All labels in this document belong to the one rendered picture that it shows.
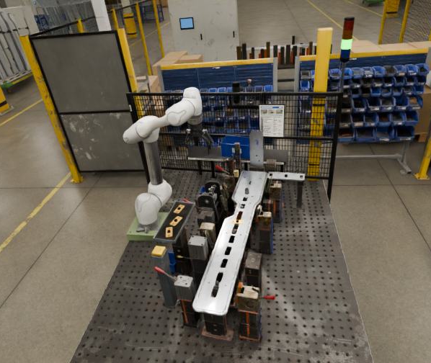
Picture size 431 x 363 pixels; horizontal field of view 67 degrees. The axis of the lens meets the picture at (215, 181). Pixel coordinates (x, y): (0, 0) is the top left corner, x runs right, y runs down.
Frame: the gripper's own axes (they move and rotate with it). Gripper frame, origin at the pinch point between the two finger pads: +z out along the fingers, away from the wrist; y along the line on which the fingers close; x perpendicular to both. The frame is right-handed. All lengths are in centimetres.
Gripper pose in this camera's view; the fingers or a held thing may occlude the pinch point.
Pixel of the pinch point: (199, 151)
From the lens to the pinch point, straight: 212.7
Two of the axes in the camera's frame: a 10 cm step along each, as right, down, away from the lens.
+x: 2.6, -5.4, 8.0
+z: 0.9, 8.4, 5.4
